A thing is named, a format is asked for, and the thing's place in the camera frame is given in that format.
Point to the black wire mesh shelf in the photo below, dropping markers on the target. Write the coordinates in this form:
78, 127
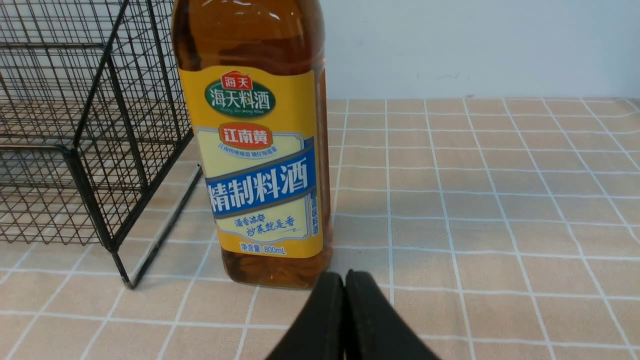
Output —
93, 120

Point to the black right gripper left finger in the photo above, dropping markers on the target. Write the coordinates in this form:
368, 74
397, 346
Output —
316, 332

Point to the amber cooking wine bottle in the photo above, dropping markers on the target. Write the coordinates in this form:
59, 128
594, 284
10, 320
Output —
254, 80

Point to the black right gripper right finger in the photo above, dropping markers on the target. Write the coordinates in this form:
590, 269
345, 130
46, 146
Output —
373, 329

